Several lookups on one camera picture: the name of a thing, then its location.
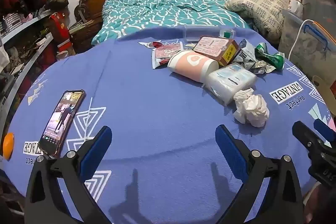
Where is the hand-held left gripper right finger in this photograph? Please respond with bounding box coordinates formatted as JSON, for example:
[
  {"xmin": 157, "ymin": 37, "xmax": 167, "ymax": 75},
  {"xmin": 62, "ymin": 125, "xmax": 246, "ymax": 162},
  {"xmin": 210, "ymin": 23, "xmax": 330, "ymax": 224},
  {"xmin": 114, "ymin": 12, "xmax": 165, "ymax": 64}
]
[{"xmin": 215, "ymin": 124, "xmax": 305, "ymax": 224}]

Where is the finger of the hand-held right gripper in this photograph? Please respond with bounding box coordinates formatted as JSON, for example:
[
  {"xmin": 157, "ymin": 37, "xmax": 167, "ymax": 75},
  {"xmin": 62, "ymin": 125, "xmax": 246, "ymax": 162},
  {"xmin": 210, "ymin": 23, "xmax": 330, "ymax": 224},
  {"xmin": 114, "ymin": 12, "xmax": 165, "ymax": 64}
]
[
  {"xmin": 292, "ymin": 121, "xmax": 328, "ymax": 153},
  {"xmin": 314, "ymin": 118, "xmax": 336, "ymax": 147}
]

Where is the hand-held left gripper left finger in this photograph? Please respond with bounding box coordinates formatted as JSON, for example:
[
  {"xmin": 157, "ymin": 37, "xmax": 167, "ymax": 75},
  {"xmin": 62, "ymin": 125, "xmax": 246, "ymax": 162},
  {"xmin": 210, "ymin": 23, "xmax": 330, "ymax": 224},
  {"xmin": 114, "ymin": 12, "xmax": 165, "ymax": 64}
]
[{"xmin": 24, "ymin": 126, "xmax": 113, "ymax": 224}]

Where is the white tissue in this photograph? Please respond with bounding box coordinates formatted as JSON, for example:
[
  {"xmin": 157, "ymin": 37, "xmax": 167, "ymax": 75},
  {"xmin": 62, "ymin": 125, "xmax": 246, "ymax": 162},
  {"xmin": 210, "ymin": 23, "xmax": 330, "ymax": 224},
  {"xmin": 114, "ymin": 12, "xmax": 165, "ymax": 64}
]
[{"xmin": 233, "ymin": 88, "xmax": 270, "ymax": 127}]

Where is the white tissue packet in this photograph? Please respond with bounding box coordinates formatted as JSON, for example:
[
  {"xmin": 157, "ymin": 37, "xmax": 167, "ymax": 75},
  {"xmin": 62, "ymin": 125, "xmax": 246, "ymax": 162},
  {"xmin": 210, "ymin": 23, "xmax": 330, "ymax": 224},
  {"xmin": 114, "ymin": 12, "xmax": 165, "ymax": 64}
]
[{"xmin": 205, "ymin": 63, "xmax": 257, "ymax": 105}]

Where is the green wrapper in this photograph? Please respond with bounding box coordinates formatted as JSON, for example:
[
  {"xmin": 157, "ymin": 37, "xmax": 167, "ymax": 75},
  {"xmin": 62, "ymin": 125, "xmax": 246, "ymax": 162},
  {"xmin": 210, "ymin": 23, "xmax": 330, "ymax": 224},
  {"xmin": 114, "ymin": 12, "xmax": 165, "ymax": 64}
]
[{"xmin": 255, "ymin": 42, "xmax": 285, "ymax": 69}]

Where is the pink white paper cup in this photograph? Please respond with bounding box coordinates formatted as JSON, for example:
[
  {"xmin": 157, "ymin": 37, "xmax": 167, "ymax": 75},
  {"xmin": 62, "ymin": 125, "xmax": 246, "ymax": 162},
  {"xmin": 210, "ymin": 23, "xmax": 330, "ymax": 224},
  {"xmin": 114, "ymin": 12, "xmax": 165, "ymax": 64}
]
[{"xmin": 167, "ymin": 50, "xmax": 219, "ymax": 83}]

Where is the black white carton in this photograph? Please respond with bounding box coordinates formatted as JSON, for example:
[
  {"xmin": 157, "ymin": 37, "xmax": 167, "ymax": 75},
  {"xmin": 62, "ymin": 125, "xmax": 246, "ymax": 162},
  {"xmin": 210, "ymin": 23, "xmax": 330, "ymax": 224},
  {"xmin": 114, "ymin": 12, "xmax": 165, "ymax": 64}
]
[{"xmin": 232, "ymin": 39, "xmax": 259, "ymax": 69}]

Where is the brown cardboard box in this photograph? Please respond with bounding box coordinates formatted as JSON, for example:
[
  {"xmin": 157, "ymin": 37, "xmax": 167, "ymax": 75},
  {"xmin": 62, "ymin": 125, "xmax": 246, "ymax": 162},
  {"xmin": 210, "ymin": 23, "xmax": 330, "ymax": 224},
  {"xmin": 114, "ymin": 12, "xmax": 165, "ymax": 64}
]
[{"xmin": 193, "ymin": 36, "xmax": 240, "ymax": 67}]

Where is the red silver snack wrapper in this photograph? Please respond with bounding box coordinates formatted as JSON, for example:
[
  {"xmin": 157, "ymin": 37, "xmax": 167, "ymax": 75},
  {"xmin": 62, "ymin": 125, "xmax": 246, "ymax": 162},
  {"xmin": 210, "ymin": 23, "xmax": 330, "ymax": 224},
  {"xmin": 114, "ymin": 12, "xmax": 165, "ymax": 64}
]
[{"xmin": 152, "ymin": 43, "xmax": 184, "ymax": 69}]

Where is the clear plastic bottle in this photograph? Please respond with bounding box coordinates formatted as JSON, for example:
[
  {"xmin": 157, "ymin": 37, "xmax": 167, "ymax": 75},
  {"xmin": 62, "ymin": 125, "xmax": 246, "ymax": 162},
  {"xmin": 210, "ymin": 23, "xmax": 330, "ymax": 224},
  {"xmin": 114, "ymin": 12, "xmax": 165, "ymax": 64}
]
[{"xmin": 184, "ymin": 25, "xmax": 237, "ymax": 42}]

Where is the small red wrapper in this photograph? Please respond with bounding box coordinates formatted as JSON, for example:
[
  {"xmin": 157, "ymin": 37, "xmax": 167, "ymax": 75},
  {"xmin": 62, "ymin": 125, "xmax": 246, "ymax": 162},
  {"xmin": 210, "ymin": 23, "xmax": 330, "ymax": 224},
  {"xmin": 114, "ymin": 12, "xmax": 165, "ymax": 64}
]
[{"xmin": 138, "ymin": 41, "xmax": 164, "ymax": 50}]

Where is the black smartphone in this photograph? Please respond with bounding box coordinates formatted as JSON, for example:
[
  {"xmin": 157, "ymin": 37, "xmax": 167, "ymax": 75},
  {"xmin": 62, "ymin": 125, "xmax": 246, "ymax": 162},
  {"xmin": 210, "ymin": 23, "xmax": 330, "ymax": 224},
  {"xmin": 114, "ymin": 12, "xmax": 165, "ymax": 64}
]
[{"xmin": 39, "ymin": 90, "xmax": 87, "ymax": 159}]

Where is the blue printed blanket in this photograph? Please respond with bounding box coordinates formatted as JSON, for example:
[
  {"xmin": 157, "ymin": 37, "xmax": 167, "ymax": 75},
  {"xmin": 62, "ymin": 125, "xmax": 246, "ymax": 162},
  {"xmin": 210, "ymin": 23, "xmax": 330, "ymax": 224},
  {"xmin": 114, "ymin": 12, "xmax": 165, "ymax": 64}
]
[{"xmin": 0, "ymin": 26, "xmax": 336, "ymax": 224}]

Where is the clear plastic storage bin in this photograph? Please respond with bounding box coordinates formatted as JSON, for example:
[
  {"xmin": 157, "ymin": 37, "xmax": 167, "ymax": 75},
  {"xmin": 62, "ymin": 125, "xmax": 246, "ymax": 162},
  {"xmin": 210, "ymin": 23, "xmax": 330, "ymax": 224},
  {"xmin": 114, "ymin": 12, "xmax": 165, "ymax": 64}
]
[{"xmin": 278, "ymin": 9, "xmax": 336, "ymax": 88}]

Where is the orange fruit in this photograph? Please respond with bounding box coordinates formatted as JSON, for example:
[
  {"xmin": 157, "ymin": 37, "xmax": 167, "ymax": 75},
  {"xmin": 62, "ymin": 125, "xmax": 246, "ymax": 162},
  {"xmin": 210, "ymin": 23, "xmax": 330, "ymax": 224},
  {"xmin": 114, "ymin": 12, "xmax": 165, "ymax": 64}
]
[{"xmin": 1, "ymin": 133, "xmax": 14, "ymax": 160}]

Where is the white mug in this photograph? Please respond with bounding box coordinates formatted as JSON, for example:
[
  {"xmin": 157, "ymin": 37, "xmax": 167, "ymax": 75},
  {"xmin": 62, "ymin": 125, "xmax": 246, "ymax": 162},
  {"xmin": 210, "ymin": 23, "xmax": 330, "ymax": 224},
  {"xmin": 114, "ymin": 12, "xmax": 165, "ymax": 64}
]
[{"xmin": 287, "ymin": 0, "xmax": 305, "ymax": 17}]

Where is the stack of papers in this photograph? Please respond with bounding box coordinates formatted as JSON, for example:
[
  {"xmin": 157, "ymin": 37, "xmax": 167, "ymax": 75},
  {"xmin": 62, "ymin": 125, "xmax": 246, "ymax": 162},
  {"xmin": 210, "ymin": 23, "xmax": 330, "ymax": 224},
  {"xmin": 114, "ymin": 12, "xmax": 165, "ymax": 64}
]
[{"xmin": 69, "ymin": 21, "xmax": 95, "ymax": 33}]

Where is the beige patterned pillow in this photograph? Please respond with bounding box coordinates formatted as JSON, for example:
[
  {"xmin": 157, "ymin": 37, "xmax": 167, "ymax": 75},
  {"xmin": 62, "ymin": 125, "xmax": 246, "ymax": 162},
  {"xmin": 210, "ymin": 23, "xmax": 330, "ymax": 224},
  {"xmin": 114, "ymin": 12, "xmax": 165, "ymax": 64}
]
[{"xmin": 224, "ymin": 0, "xmax": 290, "ymax": 43}]

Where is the grey metal shelf rack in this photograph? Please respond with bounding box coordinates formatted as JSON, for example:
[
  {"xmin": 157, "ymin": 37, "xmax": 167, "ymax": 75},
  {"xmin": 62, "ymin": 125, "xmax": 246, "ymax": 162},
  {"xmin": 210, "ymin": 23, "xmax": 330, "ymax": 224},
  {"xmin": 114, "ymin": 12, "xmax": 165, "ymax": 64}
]
[{"xmin": 0, "ymin": 9, "xmax": 55, "ymax": 135}]

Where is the carved wooden headboard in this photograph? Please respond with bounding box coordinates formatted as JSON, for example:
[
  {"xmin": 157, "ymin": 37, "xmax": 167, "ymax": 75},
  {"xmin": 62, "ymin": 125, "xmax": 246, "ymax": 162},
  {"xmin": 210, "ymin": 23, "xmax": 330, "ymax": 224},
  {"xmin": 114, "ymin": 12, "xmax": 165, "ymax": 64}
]
[{"xmin": 74, "ymin": 0, "xmax": 179, "ymax": 54}]

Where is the teal patterned quilt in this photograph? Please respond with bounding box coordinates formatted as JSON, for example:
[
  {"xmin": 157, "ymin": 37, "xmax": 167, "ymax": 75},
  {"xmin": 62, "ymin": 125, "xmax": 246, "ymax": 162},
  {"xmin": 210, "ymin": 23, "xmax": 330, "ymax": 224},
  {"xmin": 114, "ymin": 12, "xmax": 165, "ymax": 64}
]
[{"xmin": 91, "ymin": 0, "xmax": 252, "ymax": 46}]

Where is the white cable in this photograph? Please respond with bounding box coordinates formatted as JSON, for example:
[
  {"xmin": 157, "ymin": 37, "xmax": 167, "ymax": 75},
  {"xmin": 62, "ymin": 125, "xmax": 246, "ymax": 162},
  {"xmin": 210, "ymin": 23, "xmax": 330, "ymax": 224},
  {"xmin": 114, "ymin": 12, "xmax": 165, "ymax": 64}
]
[{"xmin": 288, "ymin": 20, "xmax": 315, "ymax": 59}]

